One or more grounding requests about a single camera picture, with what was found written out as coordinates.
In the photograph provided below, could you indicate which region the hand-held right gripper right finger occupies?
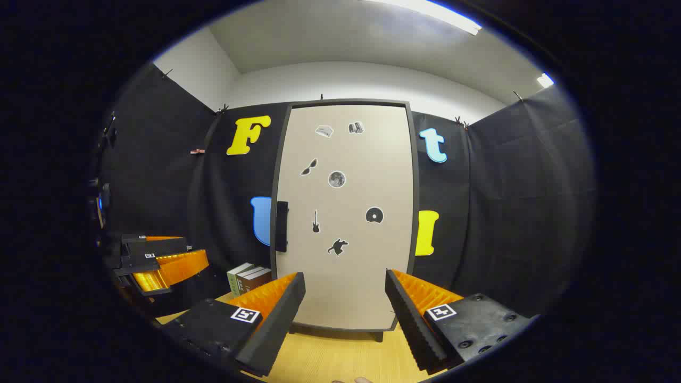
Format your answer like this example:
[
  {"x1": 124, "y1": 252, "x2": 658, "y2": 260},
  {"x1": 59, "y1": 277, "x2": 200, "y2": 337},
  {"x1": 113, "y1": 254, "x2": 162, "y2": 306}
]
[{"x1": 384, "y1": 269, "x2": 541, "y2": 374}]

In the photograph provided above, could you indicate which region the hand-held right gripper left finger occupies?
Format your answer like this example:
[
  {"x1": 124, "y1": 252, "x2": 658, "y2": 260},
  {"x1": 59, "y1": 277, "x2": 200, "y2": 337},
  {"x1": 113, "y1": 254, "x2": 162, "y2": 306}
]
[{"x1": 160, "y1": 272, "x2": 306, "y2": 378}]

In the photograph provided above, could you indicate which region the brown book with white band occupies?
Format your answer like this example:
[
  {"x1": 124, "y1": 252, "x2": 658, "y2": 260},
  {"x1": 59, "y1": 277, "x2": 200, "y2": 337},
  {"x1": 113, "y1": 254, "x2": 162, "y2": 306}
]
[{"x1": 236, "y1": 266, "x2": 262, "y2": 296}]

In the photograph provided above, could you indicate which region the green book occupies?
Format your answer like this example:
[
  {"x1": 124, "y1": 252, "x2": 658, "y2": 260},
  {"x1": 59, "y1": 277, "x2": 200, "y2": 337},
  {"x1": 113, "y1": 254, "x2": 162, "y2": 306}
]
[{"x1": 227, "y1": 263, "x2": 255, "y2": 297}]

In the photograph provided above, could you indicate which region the black backdrop cloth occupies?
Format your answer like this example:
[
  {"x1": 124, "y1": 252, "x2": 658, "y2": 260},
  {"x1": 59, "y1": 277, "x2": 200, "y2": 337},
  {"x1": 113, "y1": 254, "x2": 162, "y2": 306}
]
[{"x1": 93, "y1": 61, "x2": 596, "y2": 320}]

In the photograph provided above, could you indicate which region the long ceiling light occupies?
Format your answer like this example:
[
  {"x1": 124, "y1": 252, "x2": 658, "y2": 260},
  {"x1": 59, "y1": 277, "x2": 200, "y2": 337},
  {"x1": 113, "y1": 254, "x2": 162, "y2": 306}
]
[{"x1": 367, "y1": 0, "x2": 483, "y2": 36}]

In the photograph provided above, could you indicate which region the black door handle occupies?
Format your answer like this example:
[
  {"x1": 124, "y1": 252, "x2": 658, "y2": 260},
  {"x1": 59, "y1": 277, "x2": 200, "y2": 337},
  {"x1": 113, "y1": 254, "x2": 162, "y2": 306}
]
[{"x1": 275, "y1": 201, "x2": 289, "y2": 253}]

